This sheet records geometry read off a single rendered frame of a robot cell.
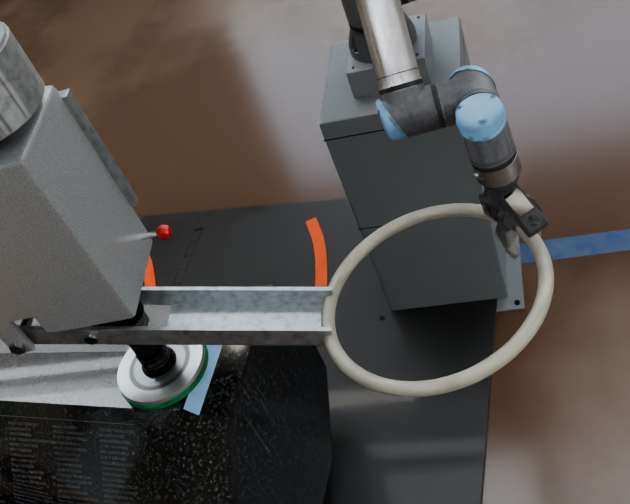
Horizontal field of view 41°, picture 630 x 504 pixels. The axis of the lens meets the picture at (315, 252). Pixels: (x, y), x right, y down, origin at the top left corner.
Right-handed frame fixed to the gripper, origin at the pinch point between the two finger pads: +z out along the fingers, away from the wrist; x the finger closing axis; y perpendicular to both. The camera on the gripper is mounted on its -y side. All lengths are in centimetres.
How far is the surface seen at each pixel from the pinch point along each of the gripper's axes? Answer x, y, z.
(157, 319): 75, 50, -1
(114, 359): 89, 46, -2
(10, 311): 94, 30, -39
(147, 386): 84, 29, -3
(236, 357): 64, 31, 7
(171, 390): 80, 24, -3
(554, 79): -103, 141, 82
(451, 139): -17, 59, 12
